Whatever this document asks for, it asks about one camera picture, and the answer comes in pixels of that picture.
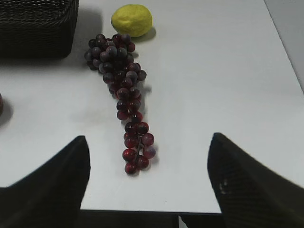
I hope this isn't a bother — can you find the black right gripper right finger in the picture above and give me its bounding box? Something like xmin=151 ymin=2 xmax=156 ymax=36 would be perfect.
xmin=207 ymin=133 xmax=304 ymax=228

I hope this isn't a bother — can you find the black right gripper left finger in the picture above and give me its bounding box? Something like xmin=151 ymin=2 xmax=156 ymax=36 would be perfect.
xmin=0 ymin=136 xmax=91 ymax=228

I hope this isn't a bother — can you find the dark red grape bunch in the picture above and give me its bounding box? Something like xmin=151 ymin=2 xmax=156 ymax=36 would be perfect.
xmin=84 ymin=34 xmax=156 ymax=175

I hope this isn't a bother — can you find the black woven basket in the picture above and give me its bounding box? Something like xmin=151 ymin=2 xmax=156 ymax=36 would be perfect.
xmin=0 ymin=0 xmax=79 ymax=58

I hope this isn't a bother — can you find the red apple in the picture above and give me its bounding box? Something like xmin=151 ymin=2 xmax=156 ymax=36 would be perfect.
xmin=0 ymin=94 xmax=4 ymax=116

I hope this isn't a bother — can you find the yellow lemon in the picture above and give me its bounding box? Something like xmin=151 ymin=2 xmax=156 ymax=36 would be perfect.
xmin=111 ymin=4 xmax=153 ymax=38

